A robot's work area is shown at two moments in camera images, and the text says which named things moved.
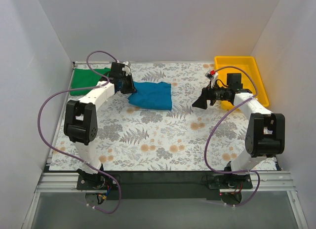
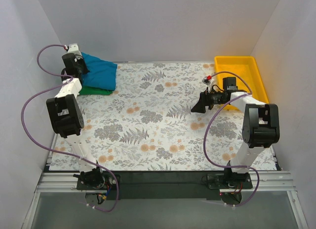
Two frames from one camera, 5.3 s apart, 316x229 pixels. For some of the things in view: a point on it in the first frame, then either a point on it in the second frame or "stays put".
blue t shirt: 156,95 to 102,75
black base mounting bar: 164,185 stays put
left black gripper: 129,84 to 80,66
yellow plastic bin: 252,78 stays put
